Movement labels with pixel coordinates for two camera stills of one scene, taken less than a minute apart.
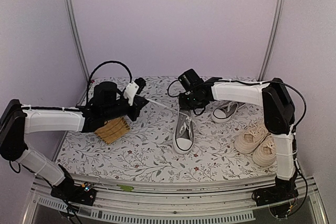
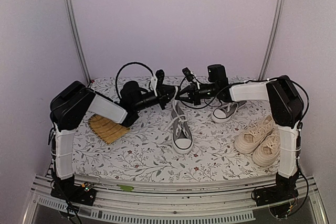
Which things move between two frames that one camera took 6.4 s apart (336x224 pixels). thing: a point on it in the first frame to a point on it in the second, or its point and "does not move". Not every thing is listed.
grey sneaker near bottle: [226, 111] does not move
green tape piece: [126, 188] does not move
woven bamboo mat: [114, 130] does not move
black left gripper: [139, 102] to [167, 96]
